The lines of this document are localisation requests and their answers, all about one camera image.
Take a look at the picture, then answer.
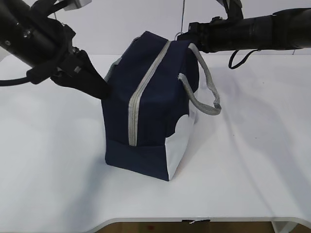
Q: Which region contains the black cable loop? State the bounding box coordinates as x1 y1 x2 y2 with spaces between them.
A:
228 49 260 70

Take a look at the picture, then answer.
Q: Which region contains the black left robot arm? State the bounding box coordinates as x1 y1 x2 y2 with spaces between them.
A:
0 0 111 100

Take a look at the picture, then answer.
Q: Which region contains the navy blue lunch bag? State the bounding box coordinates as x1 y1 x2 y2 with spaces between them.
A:
102 32 222 181

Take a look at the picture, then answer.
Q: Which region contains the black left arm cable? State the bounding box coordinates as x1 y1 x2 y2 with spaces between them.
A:
0 76 32 87

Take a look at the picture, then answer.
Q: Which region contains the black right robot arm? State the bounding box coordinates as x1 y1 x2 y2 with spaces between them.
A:
177 0 311 53

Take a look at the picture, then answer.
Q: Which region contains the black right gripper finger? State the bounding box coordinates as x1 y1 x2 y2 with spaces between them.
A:
177 32 194 41

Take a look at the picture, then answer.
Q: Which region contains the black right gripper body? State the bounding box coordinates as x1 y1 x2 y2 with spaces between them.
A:
188 17 233 53

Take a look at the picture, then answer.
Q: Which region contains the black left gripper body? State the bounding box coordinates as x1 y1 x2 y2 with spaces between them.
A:
51 50 90 89

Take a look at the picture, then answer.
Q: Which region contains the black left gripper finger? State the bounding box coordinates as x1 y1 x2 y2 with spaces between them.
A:
70 63 111 100

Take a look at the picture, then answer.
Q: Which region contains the black tape on table edge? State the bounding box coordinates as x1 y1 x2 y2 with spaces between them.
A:
182 219 210 224

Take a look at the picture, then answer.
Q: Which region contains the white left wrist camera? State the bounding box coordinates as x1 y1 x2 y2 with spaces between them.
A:
64 0 92 11

